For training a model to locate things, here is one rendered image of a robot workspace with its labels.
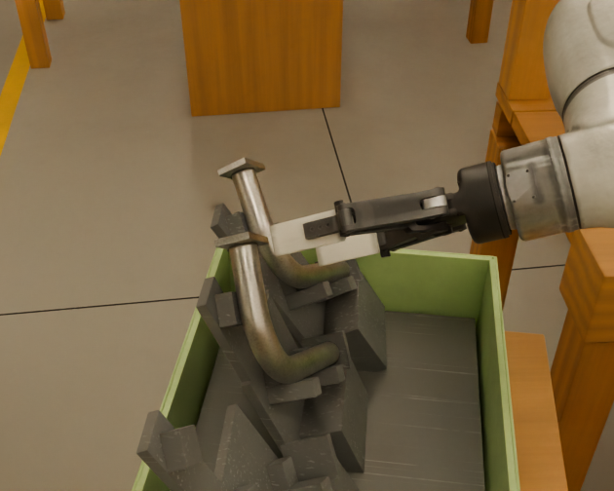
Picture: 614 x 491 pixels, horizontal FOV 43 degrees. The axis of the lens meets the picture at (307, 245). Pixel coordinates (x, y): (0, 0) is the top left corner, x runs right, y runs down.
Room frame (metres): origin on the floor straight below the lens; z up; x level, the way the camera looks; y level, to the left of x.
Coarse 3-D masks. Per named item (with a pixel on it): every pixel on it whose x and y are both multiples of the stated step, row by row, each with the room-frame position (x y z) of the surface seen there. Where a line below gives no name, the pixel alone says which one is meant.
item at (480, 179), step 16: (464, 176) 0.61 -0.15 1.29; (480, 176) 0.60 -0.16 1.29; (496, 176) 0.60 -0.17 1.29; (464, 192) 0.59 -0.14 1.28; (480, 192) 0.59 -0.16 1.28; (496, 192) 0.58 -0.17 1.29; (448, 208) 0.58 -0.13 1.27; (464, 208) 0.58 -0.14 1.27; (480, 208) 0.58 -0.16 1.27; (496, 208) 0.57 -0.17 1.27; (448, 224) 0.61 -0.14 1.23; (480, 224) 0.57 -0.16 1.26; (496, 224) 0.57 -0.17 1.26; (480, 240) 0.58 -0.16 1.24; (496, 240) 0.58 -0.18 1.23
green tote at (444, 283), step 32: (224, 256) 0.91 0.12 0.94; (416, 256) 0.89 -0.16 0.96; (448, 256) 0.89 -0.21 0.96; (480, 256) 0.89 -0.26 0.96; (224, 288) 0.89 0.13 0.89; (384, 288) 0.90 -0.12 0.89; (416, 288) 0.89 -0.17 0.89; (448, 288) 0.88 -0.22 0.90; (480, 288) 0.88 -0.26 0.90; (192, 320) 0.75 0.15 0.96; (480, 320) 0.85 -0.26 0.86; (192, 352) 0.71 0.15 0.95; (480, 352) 0.80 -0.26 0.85; (192, 384) 0.69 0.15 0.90; (480, 384) 0.75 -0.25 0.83; (192, 416) 0.67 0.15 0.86; (480, 416) 0.71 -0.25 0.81; (512, 416) 0.59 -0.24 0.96; (512, 448) 0.54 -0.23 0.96; (160, 480) 0.54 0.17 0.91; (512, 480) 0.50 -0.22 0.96
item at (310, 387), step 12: (300, 348) 0.70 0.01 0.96; (264, 372) 0.61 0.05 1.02; (324, 372) 0.66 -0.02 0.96; (336, 372) 0.66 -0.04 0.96; (276, 384) 0.59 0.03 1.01; (288, 384) 0.59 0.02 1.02; (300, 384) 0.59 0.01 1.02; (312, 384) 0.59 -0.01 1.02; (324, 384) 0.65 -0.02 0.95; (276, 396) 0.59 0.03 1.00; (288, 396) 0.58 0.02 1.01; (300, 396) 0.58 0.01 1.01; (312, 396) 0.58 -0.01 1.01
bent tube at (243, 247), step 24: (216, 240) 0.63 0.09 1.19; (240, 240) 0.63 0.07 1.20; (264, 240) 0.65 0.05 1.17; (240, 264) 0.62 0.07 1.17; (240, 288) 0.60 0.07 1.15; (264, 288) 0.61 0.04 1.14; (240, 312) 0.59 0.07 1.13; (264, 312) 0.59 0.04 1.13; (264, 336) 0.57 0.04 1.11; (264, 360) 0.56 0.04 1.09; (288, 360) 0.58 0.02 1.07; (312, 360) 0.63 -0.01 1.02; (336, 360) 0.70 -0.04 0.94
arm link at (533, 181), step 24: (528, 144) 0.62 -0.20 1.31; (552, 144) 0.60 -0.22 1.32; (504, 168) 0.59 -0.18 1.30; (528, 168) 0.59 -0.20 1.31; (552, 168) 0.58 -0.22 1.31; (504, 192) 0.58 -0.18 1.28; (528, 192) 0.57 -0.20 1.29; (552, 192) 0.56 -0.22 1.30; (528, 216) 0.56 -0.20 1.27; (552, 216) 0.56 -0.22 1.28; (576, 216) 0.56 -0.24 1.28; (528, 240) 0.57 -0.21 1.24
